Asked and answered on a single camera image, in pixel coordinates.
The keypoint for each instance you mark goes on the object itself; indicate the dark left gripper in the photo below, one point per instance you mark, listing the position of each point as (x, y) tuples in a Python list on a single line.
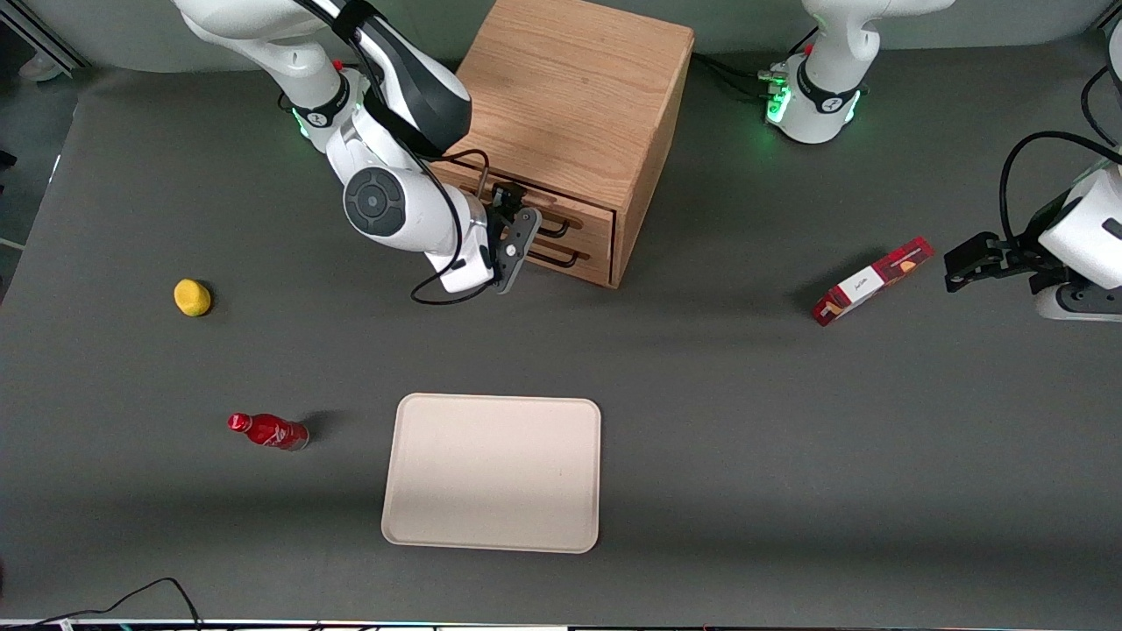
[(1017, 258)]

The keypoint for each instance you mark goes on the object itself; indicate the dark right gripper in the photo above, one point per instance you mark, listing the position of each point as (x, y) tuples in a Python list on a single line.
[(503, 202)]

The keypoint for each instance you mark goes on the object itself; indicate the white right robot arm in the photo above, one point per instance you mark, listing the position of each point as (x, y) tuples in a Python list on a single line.
[(386, 202)]

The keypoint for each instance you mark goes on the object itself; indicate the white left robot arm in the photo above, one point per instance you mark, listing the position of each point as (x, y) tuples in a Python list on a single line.
[(828, 88)]

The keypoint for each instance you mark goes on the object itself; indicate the red and white snack box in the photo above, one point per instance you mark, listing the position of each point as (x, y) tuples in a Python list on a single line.
[(868, 282)]

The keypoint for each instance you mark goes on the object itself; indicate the oak wooden cabinet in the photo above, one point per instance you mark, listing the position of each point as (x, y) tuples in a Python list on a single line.
[(578, 88)]

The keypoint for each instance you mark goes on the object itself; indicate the beige plastic tray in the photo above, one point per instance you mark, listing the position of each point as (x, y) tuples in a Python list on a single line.
[(495, 473)]

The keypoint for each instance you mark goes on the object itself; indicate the yellow lemon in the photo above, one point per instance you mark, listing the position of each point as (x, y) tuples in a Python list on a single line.
[(193, 298)]

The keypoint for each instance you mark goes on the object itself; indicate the red soda bottle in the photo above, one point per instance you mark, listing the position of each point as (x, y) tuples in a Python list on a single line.
[(272, 431)]

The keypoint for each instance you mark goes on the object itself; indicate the grey white sneaker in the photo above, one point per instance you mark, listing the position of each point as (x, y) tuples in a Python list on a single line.
[(41, 67)]

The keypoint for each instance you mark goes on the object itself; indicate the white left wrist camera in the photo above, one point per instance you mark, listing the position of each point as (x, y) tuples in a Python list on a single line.
[(1065, 305)]

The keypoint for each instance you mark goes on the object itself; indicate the aluminium frame rail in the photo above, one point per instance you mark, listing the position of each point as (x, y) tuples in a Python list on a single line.
[(44, 42)]

